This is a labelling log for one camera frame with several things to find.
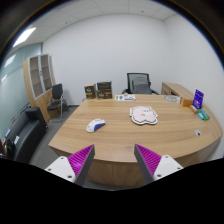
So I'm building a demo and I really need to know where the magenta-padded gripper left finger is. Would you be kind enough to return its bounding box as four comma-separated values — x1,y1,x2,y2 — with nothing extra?
44,143,96,188

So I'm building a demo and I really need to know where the pink pig-shaped mouse pad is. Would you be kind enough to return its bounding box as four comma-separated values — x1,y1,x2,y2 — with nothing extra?
129,105,159,126

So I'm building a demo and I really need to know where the white and blue computer mouse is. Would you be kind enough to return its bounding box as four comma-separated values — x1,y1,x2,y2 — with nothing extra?
85,118,107,134

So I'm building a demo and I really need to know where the wooden side desk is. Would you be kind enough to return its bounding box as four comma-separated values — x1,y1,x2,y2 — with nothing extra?
160,81,196,101

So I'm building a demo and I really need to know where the ceiling light panel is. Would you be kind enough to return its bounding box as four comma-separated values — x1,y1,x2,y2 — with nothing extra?
12,27,37,48

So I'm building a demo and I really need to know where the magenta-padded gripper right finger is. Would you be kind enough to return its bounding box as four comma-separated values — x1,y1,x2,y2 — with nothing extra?
133,143,184,186

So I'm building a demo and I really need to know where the white sticker sheet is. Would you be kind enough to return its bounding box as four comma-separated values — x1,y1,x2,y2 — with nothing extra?
114,93,137,102

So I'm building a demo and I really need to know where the small green box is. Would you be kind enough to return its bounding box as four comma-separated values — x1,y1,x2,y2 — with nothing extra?
197,109,211,121

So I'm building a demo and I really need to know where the small orange box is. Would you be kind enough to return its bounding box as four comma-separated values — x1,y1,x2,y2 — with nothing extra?
179,96,194,108

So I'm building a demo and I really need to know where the black mesh office chair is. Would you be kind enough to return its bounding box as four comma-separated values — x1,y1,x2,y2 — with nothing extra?
121,72,160,96

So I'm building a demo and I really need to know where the round grey patterned disc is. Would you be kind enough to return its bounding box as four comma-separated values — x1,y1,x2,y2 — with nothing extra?
163,94,181,104

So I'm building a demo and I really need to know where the dark brown carton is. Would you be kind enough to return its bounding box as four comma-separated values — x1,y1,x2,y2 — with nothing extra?
96,80,113,92

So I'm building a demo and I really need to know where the purple sign card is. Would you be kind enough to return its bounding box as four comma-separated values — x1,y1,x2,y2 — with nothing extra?
188,88,205,114

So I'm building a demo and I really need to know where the black visitor chair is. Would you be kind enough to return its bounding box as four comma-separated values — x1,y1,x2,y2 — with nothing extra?
46,83,69,123

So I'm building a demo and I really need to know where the small brown cardboard box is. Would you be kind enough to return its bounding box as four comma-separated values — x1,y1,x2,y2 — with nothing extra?
83,83,97,100

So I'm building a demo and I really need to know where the wooden shelf cabinet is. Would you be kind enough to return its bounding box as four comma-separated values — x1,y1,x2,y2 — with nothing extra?
22,53,58,123

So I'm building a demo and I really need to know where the black leather sofa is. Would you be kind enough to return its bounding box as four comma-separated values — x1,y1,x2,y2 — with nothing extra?
4,106,49,164

